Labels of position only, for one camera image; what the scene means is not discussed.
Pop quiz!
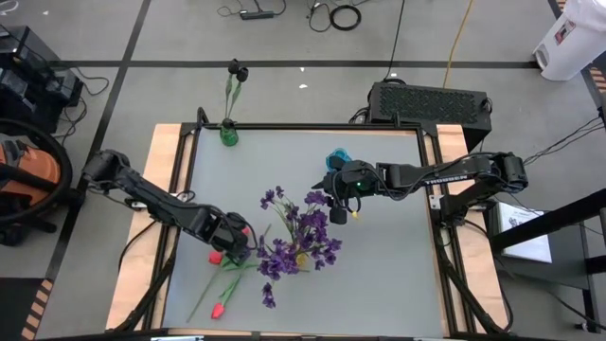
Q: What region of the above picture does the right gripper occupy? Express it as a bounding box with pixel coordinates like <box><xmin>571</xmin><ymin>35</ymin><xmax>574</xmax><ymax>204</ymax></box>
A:
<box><xmin>311</xmin><ymin>154</ymin><xmax>383</xmax><ymax>225</ymax></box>

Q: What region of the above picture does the purple artificial flower sprig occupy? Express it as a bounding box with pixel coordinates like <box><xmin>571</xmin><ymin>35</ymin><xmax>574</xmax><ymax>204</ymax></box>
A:
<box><xmin>283</xmin><ymin>189</ymin><xmax>343</xmax><ymax>266</ymax></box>
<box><xmin>258</xmin><ymin>184</ymin><xmax>304</xmax><ymax>260</ymax></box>
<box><xmin>255</xmin><ymin>236</ymin><xmax>304</xmax><ymax>310</ymax></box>

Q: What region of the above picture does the blue glass vase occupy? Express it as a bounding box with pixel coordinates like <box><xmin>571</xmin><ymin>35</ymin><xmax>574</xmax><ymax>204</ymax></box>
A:
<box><xmin>325</xmin><ymin>147</ymin><xmax>354</xmax><ymax>174</ymax></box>

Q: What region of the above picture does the green glass vase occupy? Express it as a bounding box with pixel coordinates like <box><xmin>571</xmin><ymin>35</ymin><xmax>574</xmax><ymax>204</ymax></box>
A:
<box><xmin>219</xmin><ymin>117</ymin><xmax>240</xmax><ymax>148</ymax></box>

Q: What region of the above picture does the black artificial tulip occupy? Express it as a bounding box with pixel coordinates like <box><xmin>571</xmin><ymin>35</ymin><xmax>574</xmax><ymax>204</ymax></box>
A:
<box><xmin>228</xmin><ymin>66</ymin><xmax>250</xmax><ymax>125</ymax></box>
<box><xmin>224</xmin><ymin>57</ymin><xmax>241</xmax><ymax>125</ymax></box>

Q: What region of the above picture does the black computer tower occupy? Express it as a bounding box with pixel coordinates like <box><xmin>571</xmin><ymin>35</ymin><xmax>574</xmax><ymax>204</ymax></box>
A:
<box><xmin>367</xmin><ymin>81</ymin><xmax>492</xmax><ymax>153</ymax></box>

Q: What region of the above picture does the black power strip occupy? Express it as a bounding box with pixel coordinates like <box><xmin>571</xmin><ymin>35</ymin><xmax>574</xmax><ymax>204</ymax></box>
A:
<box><xmin>239</xmin><ymin>9</ymin><xmax>275</xmax><ymax>21</ymax></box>

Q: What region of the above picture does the orange vacuum cleaner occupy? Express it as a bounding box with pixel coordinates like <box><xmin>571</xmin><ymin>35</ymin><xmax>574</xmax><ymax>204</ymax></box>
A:
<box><xmin>0</xmin><ymin>117</ymin><xmax>75</xmax><ymax>247</ymax></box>

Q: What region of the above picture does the white paper booklet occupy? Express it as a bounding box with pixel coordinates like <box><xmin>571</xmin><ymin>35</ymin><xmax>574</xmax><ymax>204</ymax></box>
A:
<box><xmin>496</xmin><ymin>206</ymin><xmax>554</xmax><ymax>264</ymax></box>

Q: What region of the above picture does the black rig stand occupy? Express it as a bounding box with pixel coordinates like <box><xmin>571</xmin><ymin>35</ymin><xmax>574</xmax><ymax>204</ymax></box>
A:
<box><xmin>487</xmin><ymin>188</ymin><xmax>606</xmax><ymax>291</ymax></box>

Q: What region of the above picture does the black equipment stack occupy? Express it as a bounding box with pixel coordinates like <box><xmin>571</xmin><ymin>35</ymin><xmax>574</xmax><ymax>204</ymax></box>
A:
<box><xmin>0</xmin><ymin>26</ymin><xmax>85</xmax><ymax>136</ymax></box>

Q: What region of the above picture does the white plastic bucket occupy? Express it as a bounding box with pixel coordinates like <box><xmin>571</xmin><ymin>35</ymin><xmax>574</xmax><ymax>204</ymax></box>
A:
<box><xmin>532</xmin><ymin>0</ymin><xmax>606</xmax><ymax>81</ymax></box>

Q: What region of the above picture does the black table frame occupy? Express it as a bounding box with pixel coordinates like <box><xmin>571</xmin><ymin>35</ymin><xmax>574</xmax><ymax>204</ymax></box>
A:
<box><xmin>113</xmin><ymin>107</ymin><xmax>508</xmax><ymax>338</ymax></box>

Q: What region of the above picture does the black tower cable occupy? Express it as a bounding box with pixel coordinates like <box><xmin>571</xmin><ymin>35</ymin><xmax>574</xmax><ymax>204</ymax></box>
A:
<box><xmin>348</xmin><ymin>106</ymin><xmax>375</xmax><ymax>125</ymax></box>

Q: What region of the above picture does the black floor cable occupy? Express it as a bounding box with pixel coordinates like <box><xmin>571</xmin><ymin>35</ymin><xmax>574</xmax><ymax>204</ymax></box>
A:
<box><xmin>382</xmin><ymin>0</ymin><xmax>407</xmax><ymax>81</ymax></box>

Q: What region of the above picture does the coiled black cable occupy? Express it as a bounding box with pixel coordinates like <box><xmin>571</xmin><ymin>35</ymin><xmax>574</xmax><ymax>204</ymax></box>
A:
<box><xmin>329</xmin><ymin>4</ymin><xmax>363</xmax><ymax>32</ymax></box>

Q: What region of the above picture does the yellow cable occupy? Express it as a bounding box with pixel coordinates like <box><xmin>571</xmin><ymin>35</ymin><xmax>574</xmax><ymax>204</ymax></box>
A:
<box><xmin>442</xmin><ymin>0</ymin><xmax>474</xmax><ymax>89</ymax></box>

